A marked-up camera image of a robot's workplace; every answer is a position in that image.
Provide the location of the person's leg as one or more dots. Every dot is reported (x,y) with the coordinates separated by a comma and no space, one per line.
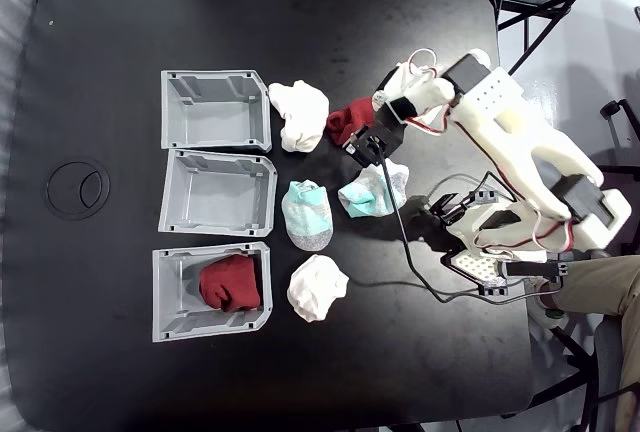
(600,282)

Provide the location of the small black camera mount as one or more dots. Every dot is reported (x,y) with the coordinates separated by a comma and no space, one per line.
(447,207)

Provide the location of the teal and grey sock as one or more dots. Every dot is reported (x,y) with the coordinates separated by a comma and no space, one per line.
(367,197)
(305,217)

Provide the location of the dark red sock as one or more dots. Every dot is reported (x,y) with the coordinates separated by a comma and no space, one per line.
(230,282)
(345,119)

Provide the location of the round black table grommet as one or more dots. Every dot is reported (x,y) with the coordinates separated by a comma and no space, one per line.
(65,192)

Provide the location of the white sock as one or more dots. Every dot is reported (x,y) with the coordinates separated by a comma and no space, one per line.
(315,287)
(300,117)

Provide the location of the person's white shoe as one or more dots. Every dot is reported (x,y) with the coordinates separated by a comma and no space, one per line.
(550,321)

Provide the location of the black chair frame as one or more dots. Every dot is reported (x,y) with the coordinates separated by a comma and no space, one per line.
(596,382)

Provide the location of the black chair base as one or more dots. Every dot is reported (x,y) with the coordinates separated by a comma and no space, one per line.
(622,122)

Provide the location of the grey plastic bin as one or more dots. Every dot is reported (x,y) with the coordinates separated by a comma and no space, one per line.
(167,297)
(220,197)
(215,112)

